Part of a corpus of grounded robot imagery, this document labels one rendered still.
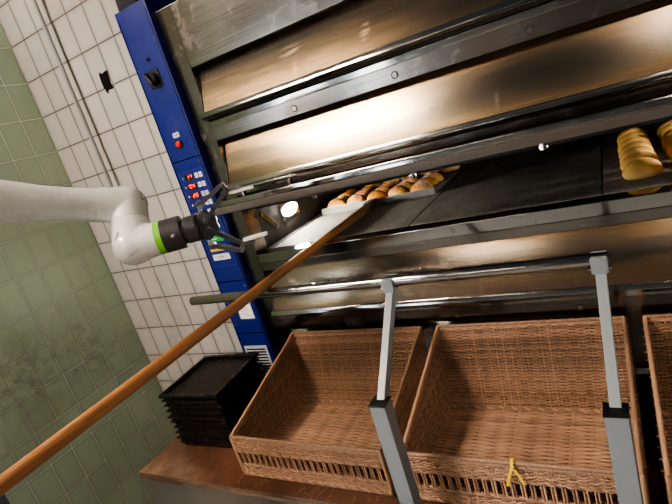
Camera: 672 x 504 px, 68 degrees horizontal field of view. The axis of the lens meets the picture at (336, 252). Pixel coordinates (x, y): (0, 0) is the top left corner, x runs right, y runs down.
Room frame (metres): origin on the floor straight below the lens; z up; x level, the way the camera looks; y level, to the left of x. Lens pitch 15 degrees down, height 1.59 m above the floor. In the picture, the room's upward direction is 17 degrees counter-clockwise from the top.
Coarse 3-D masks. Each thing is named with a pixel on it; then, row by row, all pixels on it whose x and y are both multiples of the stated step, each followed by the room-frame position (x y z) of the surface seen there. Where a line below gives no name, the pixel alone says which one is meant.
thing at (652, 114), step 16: (640, 112) 1.07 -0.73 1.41; (656, 112) 1.06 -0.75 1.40; (576, 128) 1.14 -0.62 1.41; (592, 128) 1.12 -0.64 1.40; (608, 128) 1.10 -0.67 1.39; (496, 144) 1.24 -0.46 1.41; (512, 144) 1.22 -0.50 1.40; (528, 144) 1.20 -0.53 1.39; (432, 160) 1.32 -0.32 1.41; (448, 160) 1.30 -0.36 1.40; (464, 160) 1.28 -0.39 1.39; (368, 176) 1.43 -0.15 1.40; (384, 176) 1.40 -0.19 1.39; (288, 192) 1.58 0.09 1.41; (304, 192) 1.55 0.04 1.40; (320, 192) 1.51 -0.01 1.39; (224, 208) 1.72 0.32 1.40; (240, 208) 1.69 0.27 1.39
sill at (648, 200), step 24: (624, 192) 1.27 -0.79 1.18; (648, 192) 1.21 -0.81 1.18; (480, 216) 1.46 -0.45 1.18; (504, 216) 1.39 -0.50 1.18; (528, 216) 1.35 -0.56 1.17; (552, 216) 1.32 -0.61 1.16; (576, 216) 1.29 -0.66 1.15; (336, 240) 1.72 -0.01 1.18; (360, 240) 1.64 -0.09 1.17; (384, 240) 1.59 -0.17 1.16; (408, 240) 1.55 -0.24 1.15
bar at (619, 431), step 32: (576, 256) 0.97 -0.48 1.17; (608, 256) 0.93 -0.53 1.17; (288, 288) 1.36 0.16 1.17; (320, 288) 1.30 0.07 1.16; (352, 288) 1.25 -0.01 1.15; (384, 288) 1.19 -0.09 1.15; (384, 320) 1.14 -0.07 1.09; (608, 320) 0.87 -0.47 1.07; (384, 352) 1.09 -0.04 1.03; (608, 352) 0.83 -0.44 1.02; (384, 384) 1.04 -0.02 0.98; (608, 384) 0.80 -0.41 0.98; (384, 416) 0.99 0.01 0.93; (608, 416) 0.75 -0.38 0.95; (384, 448) 1.01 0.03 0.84
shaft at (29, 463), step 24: (360, 216) 1.97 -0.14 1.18; (288, 264) 1.50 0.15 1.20; (264, 288) 1.37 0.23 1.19; (192, 336) 1.12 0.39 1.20; (168, 360) 1.05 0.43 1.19; (144, 384) 0.99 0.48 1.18; (96, 408) 0.89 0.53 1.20; (72, 432) 0.84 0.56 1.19; (24, 456) 0.78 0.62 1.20; (48, 456) 0.79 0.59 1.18; (0, 480) 0.73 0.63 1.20
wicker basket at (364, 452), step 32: (288, 352) 1.76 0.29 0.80; (352, 352) 1.66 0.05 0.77; (416, 352) 1.46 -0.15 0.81; (288, 384) 1.71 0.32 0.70; (320, 384) 1.73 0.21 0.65; (352, 384) 1.65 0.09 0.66; (416, 384) 1.40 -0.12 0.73; (256, 416) 1.54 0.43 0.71; (288, 416) 1.66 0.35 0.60; (320, 416) 1.61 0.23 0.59; (352, 416) 1.55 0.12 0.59; (256, 448) 1.38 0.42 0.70; (288, 448) 1.30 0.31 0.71; (320, 448) 1.24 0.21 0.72; (352, 448) 1.18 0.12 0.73; (288, 480) 1.33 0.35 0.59; (320, 480) 1.27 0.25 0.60; (352, 480) 1.20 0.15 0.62; (384, 480) 1.20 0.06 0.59
